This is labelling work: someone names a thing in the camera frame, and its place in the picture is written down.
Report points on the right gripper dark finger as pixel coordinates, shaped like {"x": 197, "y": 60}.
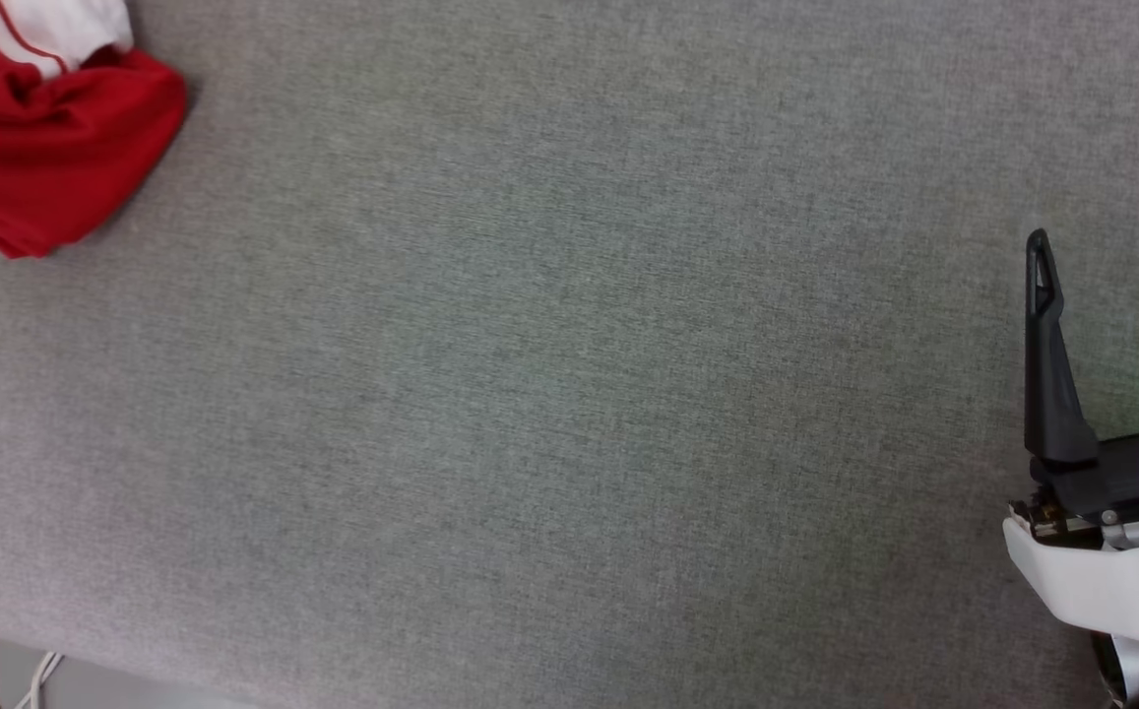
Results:
{"x": 1051, "y": 394}

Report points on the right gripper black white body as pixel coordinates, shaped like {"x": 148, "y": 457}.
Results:
{"x": 1120, "y": 571}

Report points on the red and white garment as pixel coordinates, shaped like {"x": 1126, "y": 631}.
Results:
{"x": 47, "y": 148}

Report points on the grey fabric sofa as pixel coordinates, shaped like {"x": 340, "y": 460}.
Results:
{"x": 569, "y": 374}

